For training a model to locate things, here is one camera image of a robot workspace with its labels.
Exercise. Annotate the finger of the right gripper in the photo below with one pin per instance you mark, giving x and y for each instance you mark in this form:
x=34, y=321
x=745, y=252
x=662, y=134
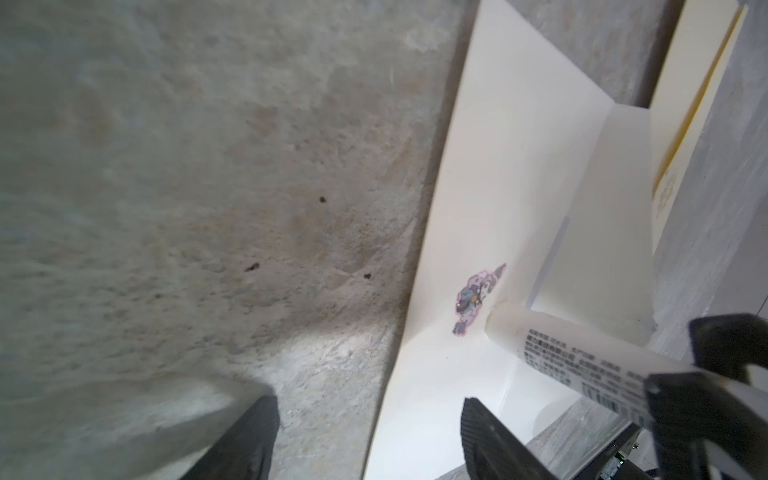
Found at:
x=702, y=421
x=727, y=344

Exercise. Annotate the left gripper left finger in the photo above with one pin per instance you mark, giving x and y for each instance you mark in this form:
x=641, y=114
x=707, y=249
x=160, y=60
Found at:
x=245, y=451

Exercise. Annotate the yellow manila envelope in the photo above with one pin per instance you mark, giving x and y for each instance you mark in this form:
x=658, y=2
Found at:
x=699, y=52

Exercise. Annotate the cream white envelope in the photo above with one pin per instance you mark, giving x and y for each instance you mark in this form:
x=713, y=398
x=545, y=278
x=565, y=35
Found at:
x=543, y=171

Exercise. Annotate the holographic sticker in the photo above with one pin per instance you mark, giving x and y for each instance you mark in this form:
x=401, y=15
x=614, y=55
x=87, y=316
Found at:
x=471, y=297

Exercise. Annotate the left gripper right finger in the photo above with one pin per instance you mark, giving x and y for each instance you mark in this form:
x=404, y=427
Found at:
x=491, y=451

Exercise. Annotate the white glue stick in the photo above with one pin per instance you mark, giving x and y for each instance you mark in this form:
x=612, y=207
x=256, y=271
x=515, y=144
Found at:
x=558, y=358

